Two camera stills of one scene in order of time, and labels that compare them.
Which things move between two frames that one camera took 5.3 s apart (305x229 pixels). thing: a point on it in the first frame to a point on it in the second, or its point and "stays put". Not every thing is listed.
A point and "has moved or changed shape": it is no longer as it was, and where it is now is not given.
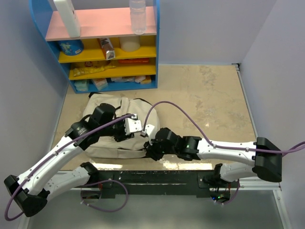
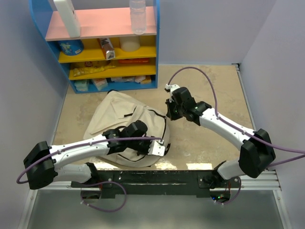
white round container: [130, 44] stays put
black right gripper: [151, 150] to [173, 117]
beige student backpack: [134, 147] has moved or changed shape
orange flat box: [134, 60] stays put
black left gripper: [123, 136] to [147, 150]
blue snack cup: [72, 47] stays put
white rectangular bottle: [66, 9] stays put
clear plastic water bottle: [137, 13] stays put
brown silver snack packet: [107, 48] stays put
